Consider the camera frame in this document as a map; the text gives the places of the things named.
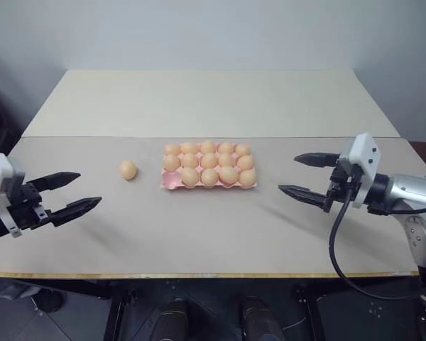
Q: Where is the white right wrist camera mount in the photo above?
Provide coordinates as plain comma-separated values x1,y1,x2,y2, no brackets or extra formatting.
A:
339,132,381,209

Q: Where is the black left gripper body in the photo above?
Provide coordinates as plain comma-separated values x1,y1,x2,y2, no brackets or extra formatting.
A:
6,181,55,232

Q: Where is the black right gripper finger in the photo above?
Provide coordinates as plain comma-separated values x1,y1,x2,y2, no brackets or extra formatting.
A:
277,184,332,214
293,152,342,169

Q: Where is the dark rounded shape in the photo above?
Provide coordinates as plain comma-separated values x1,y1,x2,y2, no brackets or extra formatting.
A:
239,296,285,341
151,297,190,341

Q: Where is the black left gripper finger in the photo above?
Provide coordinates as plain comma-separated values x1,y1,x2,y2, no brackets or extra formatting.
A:
25,171,82,193
50,196,103,229

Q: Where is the loose tan egg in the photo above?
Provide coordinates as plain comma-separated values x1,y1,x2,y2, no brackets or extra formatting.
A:
119,160,139,182

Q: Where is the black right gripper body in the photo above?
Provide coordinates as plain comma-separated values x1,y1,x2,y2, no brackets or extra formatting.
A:
325,156,358,215

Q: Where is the pink egg carton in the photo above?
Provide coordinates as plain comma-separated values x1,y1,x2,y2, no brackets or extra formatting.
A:
159,141,260,190

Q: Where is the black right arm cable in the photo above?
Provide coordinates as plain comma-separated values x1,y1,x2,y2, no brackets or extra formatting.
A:
327,193,426,300

